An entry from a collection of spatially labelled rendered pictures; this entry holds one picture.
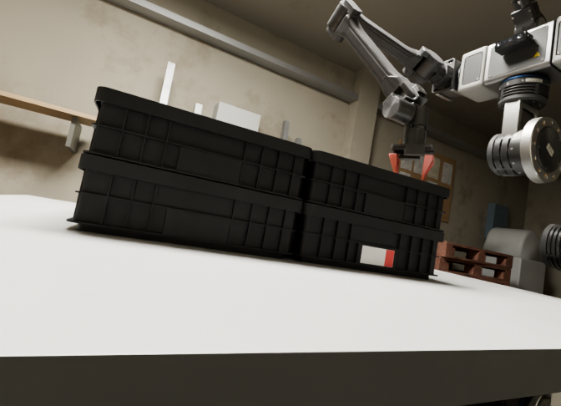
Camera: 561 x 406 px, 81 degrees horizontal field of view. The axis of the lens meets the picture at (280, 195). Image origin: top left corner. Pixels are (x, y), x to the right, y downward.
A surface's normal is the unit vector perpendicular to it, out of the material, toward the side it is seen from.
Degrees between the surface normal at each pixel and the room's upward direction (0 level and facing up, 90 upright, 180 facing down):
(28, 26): 90
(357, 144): 90
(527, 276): 90
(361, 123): 90
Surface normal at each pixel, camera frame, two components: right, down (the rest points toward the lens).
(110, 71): 0.46, 0.00
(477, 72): -0.87, -0.20
